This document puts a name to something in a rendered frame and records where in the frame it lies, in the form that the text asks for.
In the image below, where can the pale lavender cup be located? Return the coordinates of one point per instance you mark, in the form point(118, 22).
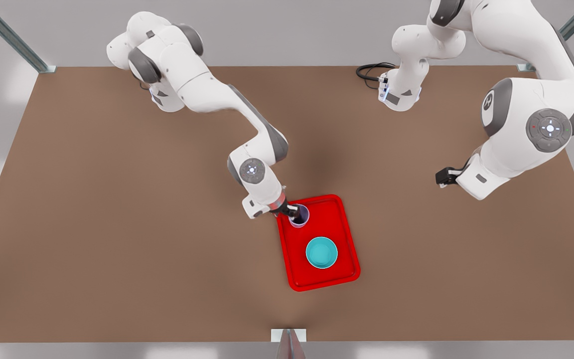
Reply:
point(300, 216)

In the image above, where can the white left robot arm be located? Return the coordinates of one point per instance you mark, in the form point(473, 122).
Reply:
point(526, 124)

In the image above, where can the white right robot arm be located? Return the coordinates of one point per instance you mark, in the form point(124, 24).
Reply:
point(195, 85)

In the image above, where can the red tray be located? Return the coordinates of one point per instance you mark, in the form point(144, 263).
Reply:
point(332, 224)

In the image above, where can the teal bowl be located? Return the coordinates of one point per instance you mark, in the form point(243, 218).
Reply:
point(322, 252)

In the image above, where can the silver frame post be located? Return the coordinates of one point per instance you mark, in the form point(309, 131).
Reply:
point(568, 27)
point(289, 344)
point(8, 35)

